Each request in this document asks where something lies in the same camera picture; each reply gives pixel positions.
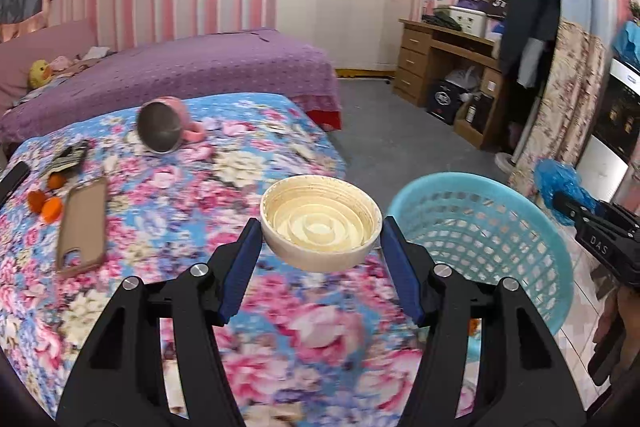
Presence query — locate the turquoise plastic basket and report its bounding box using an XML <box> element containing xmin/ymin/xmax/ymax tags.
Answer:
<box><xmin>387</xmin><ymin>172</ymin><xmax>575</xmax><ymax>343</ymax></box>

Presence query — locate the yellow duck plush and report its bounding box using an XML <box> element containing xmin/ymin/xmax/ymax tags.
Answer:
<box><xmin>27</xmin><ymin>59</ymin><xmax>55</xmax><ymax>90</ymax></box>

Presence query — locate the person's right hand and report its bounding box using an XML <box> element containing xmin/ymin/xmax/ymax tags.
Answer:
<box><xmin>617</xmin><ymin>286</ymin><xmax>640</xmax><ymax>358</ymax></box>

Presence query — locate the black smartphone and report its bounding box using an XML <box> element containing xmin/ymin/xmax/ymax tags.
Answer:
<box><xmin>0</xmin><ymin>161</ymin><xmax>32</xmax><ymax>205</ymax></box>

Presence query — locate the white cabinet with glass door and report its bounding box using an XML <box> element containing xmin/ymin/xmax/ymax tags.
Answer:
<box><xmin>575</xmin><ymin>57</ymin><xmax>640</xmax><ymax>202</ymax></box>

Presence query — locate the pink covered headboard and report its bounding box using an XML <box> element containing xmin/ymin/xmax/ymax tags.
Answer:
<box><xmin>0</xmin><ymin>18</ymin><xmax>101</xmax><ymax>112</ymax></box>

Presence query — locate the black box with round logo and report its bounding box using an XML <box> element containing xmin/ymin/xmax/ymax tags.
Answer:
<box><xmin>426</xmin><ymin>79</ymin><xmax>466</xmax><ymax>125</ymax></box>

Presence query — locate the dark olive bag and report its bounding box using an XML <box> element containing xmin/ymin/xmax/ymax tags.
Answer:
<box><xmin>424</xmin><ymin>9</ymin><xmax>463</xmax><ymax>32</ymax></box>

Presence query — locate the blue plastic sheet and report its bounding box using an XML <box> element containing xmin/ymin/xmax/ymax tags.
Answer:
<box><xmin>612</xmin><ymin>19</ymin><xmax>640</xmax><ymax>72</ymax></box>

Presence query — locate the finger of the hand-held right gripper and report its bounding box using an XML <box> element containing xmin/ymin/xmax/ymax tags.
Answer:
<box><xmin>550</xmin><ymin>191</ymin><xmax>608</xmax><ymax>230</ymax></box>

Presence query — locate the black striped pouch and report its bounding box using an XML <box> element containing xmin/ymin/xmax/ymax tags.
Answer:
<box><xmin>47</xmin><ymin>141</ymin><xmax>91</xmax><ymax>172</ymax></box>

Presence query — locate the beige floral cloth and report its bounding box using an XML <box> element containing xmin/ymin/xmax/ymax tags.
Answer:
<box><xmin>507</xmin><ymin>19</ymin><xmax>613</xmax><ymax>208</ymax></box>

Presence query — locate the pink mug with steel inside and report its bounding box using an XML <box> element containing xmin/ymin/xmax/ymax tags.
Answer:
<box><xmin>137</xmin><ymin>97</ymin><xmax>206</xmax><ymax>155</ymax></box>

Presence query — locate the cream round bowl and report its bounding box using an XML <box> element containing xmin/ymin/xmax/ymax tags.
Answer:
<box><xmin>260</xmin><ymin>175</ymin><xmax>383</xmax><ymax>273</ymax></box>

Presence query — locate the purple dotted bed cover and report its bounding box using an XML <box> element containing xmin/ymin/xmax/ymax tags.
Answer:
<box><xmin>0</xmin><ymin>28</ymin><xmax>343</xmax><ymax>158</ymax></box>

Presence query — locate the floral blanket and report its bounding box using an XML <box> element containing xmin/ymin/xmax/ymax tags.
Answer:
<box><xmin>0</xmin><ymin>93</ymin><xmax>481</xmax><ymax>427</ymax></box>

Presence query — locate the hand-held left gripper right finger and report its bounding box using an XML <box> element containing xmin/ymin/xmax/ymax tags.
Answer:
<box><xmin>381</xmin><ymin>216</ymin><xmax>586</xmax><ymax>427</ymax></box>

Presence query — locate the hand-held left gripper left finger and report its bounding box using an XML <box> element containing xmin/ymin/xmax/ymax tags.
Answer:
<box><xmin>55</xmin><ymin>219</ymin><xmax>263</xmax><ymax>427</ymax></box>

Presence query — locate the white fan stand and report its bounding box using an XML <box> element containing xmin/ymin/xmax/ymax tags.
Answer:
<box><xmin>495</xmin><ymin>117</ymin><xmax>531</xmax><ymax>172</ymax></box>

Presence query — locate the wooden desk with drawers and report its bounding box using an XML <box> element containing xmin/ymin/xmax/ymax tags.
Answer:
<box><xmin>393</xmin><ymin>18</ymin><xmax>511</xmax><ymax>151</ymax></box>

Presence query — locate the brown phone case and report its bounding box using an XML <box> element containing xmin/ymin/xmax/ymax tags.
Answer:
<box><xmin>55</xmin><ymin>176</ymin><xmax>108</xmax><ymax>279</ymax></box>

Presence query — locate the white storage box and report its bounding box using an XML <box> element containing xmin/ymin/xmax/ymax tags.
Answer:
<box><xmin>447</xmin><ymin>4</ymin><xmax>488</xmax><ymax>38</ymax></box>

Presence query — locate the blue plastic bag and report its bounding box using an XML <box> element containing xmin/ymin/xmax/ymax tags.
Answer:
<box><xmin>532</xmin><ymin>158</ymin><xmax>598</xmax><ymax>228</ymax></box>

